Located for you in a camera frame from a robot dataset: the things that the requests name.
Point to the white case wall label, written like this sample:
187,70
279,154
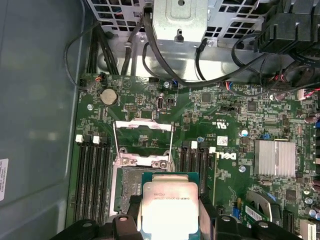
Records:
3,180

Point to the green RAM stick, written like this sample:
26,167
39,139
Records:
214,180

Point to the RAM slot with black clips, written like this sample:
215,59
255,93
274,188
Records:
203,170
87,180
184,160
104,180

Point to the green Dell motherboard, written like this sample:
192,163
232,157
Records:
200,120

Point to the silver perforated drive cage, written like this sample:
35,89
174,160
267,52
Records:
180,20

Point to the metal socket cover frame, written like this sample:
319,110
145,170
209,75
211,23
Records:
143,125

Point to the silver coin cell battery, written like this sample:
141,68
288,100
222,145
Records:
108,96

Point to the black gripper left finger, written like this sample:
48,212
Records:
125,230

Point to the blue board connector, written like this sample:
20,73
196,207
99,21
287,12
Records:
236,211

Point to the silver internal USB port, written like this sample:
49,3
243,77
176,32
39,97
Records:
160,103

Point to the silver finned heatsink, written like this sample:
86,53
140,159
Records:
275,158

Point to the black expansion slot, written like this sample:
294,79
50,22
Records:
289,221

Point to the black PC case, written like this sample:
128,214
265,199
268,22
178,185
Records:
37,100

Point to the silver CPU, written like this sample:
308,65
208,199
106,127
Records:
170,200

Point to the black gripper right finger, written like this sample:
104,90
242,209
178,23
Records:
227,230

